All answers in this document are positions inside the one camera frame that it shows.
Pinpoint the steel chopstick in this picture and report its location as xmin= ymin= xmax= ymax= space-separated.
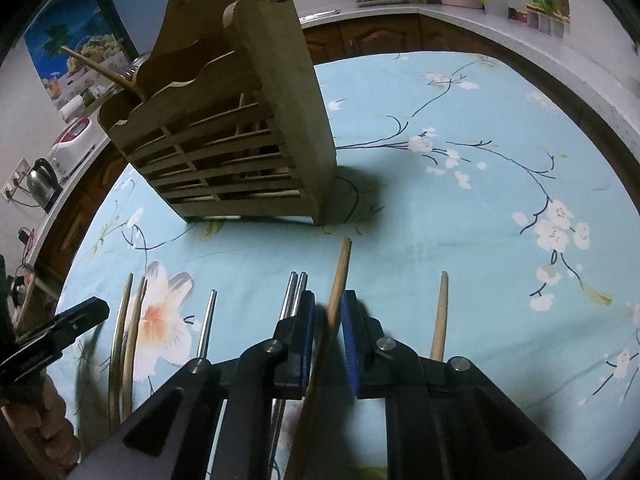
xmin=271 ymin=272 xmax=308 ymax=479
xmin=268 ymin=271 xmax=298 ymax=478
xmin=196 ymin=289 xmax=217 ymax=359

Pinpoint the floral blue tablecloth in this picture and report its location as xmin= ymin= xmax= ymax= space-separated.
xmin=58 ymin=52 xmax=639 ymax=479

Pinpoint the white red rice cooker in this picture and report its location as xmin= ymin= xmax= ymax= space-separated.
xmin=48 ymin=117 xmax=107 ymax=181

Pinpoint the wooden chopstick pair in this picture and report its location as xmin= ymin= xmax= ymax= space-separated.
xmin=120 ymin=276 xmax=146 ymax=420
xmin=107 ymin=273 xmax=134 ymax=431

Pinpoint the dark wooden chopstick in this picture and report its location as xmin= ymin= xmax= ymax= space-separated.
xmin=430 ymin=271 xmax=449 ymax=361

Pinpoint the wall power socket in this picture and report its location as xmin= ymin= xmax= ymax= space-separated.
xmin=1 ymin=158 xmax=30 ymax=202

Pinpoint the tropical fruit poster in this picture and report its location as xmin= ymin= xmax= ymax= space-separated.
xmin=24 ymin=0 xmax=134 ymax=110

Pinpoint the wooden utensil holder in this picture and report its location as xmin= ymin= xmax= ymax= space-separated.
xmin=99 ymin=0 xmax=337 ymax=223

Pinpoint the steel electric kettle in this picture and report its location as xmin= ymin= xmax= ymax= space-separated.
xmin=26 ymin=158 xmax=62 ymax=212

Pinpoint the person's left hand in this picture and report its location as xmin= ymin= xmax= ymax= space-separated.
xmin=1 ymin=374 xmax=81 ymax=479

